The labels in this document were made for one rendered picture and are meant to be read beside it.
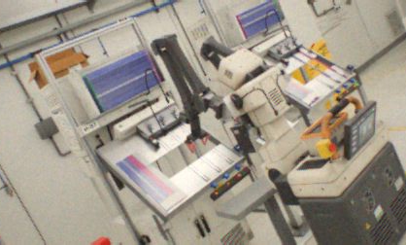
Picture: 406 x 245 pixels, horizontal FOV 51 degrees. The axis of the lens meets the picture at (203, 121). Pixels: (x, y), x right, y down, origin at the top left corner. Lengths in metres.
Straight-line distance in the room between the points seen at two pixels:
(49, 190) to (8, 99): 0.91
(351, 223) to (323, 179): 0.22
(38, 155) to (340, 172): 3.04
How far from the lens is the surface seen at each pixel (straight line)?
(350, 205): 1.90
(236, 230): 3.18
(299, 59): 3.82
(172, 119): 2.96
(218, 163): 2.76
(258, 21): 3.80
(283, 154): 2.17
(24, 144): 4.23
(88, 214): 4.38
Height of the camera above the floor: 1.48
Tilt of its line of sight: 9 degrees down
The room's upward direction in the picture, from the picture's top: 26 degrees counter-clockwise
